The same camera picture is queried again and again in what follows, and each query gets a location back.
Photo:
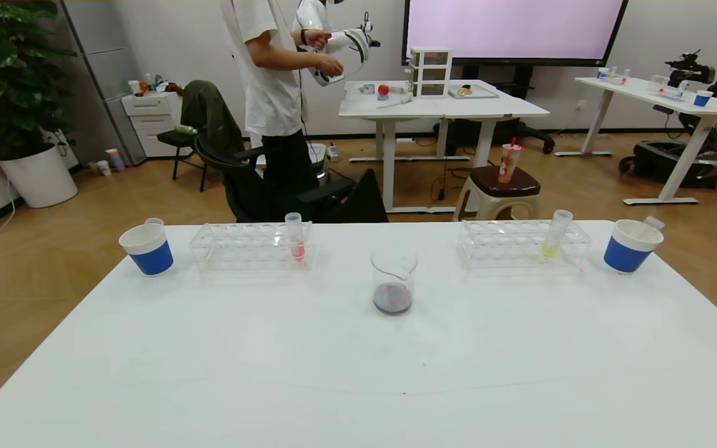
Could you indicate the blue pigment test tube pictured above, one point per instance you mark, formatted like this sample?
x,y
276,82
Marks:
x,y
154,221

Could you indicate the orange-red pigment test tube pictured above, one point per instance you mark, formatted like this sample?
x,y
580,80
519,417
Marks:
x,y
653,222

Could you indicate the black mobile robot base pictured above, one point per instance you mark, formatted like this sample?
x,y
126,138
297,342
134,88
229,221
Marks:
x,y
663,162

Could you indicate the pink-red pigment test tube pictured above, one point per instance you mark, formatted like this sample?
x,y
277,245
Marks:
x,y
297,250

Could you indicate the clear glass beaker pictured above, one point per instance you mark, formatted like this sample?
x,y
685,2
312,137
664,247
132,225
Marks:
x,y
393,300

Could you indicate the clear acrylic tube rack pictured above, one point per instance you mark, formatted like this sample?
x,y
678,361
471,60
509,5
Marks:
x,y
246,252
508,247

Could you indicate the yellow pigment test tube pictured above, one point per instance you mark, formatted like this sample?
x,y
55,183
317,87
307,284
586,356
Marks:
x,y
550,250

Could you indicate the small clear tube rack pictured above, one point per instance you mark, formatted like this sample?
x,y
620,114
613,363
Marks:
x,y
670,88

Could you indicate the black office chair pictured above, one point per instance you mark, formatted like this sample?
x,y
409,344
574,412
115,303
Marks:
x,y
246,186

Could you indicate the red round object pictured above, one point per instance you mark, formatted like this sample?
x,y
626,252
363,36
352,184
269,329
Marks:
x,y
383,90

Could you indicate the white double desk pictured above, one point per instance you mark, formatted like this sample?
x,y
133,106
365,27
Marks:
x,y
458,107

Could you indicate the beige stool brown seat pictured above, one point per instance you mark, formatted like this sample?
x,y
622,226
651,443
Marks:
x,y
508,182

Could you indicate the drink cup red straw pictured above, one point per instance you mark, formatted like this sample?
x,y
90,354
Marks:
x,y
509,163

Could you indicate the person in white t-shirt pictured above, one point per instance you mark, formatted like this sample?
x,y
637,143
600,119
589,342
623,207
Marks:
x,y
271,81

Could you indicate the white mini drawer organiser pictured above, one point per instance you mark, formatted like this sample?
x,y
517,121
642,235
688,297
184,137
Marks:
x,y
431,71

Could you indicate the grey tray with food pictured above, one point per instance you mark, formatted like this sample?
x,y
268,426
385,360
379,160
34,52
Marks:
x,y
473,91

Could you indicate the white humanoid robot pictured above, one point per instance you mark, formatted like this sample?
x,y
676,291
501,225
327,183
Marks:
x,y
349,43

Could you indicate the green jacket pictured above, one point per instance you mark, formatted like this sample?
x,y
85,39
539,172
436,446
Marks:
x,y
206,115

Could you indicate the green drink bottle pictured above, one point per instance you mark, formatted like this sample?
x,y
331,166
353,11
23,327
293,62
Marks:
x,y
185,129

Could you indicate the black side chair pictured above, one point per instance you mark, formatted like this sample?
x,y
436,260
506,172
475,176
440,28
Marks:
x,y
178,140

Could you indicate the black TV stand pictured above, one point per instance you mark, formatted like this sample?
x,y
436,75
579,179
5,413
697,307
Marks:
x,y
523,84

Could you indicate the white drawer cabinet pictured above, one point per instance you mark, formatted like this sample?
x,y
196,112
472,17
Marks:
x,y
150,124

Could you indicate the large display screen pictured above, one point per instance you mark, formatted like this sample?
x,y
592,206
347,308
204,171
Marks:
x,y
508,31

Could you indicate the pink plastic cup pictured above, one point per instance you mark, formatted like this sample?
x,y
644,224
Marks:
x,y
115,160

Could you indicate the small white cup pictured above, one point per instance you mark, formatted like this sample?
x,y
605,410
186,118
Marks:
x,y
103,168

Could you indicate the white paper cup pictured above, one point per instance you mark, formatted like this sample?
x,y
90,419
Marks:
x,y
134,87

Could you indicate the grey tall cabinet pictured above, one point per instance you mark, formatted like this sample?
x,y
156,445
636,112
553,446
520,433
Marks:
x,y
106,62

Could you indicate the white plant pot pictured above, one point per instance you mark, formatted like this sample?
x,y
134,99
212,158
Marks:
x,y
38,180

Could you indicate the small blue paper cup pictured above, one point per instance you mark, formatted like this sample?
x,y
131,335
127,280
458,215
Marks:
x,y
702,99

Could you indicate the white standing desk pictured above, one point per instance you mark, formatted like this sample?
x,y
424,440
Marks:
x,y
707,107

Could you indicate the green potted plant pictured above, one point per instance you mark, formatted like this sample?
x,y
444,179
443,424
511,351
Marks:
x,y
4,74

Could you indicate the black camera rig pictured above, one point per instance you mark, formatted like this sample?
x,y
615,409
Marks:
x,y
688,65

